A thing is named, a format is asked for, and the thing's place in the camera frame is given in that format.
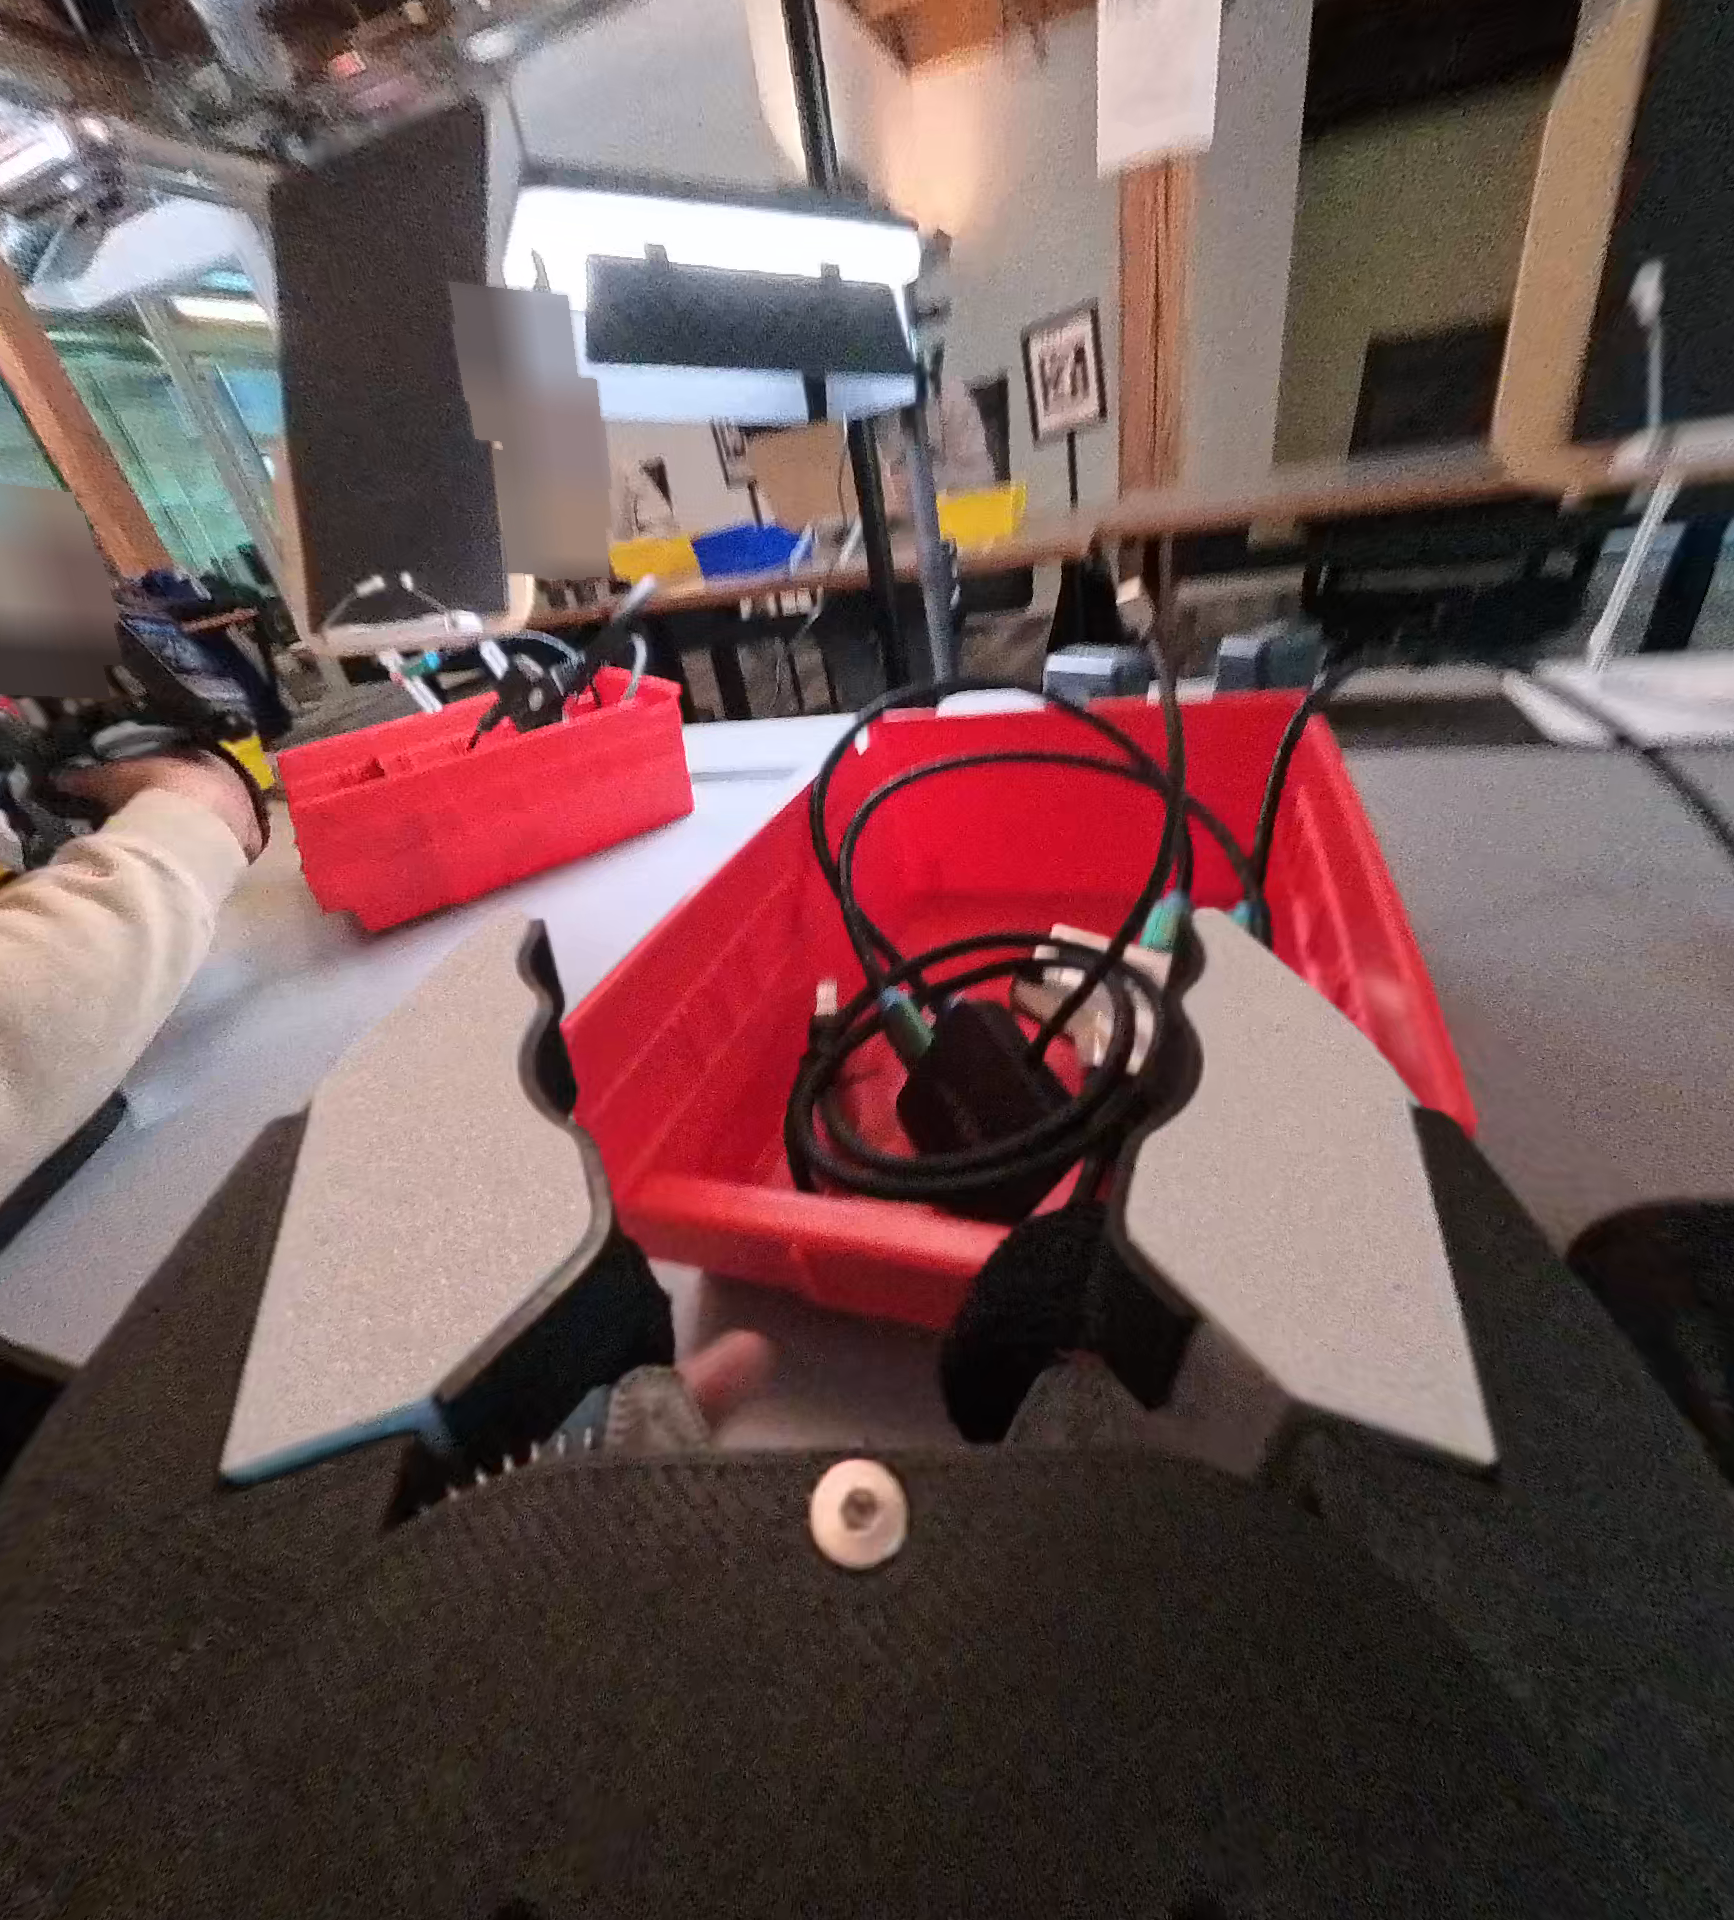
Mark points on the grey power adapter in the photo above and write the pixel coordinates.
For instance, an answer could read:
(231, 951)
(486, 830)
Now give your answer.
(1094, 671)

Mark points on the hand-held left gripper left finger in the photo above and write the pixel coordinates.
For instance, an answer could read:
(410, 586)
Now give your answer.
(418, 1201)

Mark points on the small yellow bin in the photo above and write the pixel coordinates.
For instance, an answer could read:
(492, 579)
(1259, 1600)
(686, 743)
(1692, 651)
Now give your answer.
(983, 517)
(655, 561)

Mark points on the another person's forearm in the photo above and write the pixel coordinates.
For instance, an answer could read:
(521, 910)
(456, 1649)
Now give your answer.
(44, 990)

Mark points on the person's left hand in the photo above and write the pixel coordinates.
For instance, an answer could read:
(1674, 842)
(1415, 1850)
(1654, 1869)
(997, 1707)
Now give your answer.
(724, 1370)

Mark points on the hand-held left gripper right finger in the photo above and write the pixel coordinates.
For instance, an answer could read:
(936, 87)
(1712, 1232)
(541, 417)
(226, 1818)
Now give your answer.
(1302, 1214)

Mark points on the black HDMI adapter box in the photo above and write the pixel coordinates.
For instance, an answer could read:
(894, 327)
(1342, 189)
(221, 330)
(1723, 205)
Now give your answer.
(980, 1097)

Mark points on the black honeycomb cushion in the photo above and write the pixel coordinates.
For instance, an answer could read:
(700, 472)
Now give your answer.
(1722, 1351)

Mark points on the red plastic bin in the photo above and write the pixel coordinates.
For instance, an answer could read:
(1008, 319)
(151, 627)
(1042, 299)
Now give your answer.
(477, 827)
(717, 1021)

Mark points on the small blue bin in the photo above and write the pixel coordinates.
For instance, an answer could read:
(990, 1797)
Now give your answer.
(746, 550)

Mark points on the silver HDMI splitter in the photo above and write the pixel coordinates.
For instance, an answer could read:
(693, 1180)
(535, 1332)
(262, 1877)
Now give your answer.
(1102, 1047)

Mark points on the white paper sheet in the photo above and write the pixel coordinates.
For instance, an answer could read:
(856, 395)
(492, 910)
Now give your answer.
(1160, 75)

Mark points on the light panel on stand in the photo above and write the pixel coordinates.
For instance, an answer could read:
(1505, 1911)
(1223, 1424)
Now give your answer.
(746, 317)

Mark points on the wooden desk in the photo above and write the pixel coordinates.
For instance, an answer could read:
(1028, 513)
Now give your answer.
(1409, 489)

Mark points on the framed wall picture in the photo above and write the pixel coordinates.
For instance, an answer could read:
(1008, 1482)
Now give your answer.
(1066, 372)

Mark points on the grey blue battery pack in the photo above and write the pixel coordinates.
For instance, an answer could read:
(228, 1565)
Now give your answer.
(1264, 657)

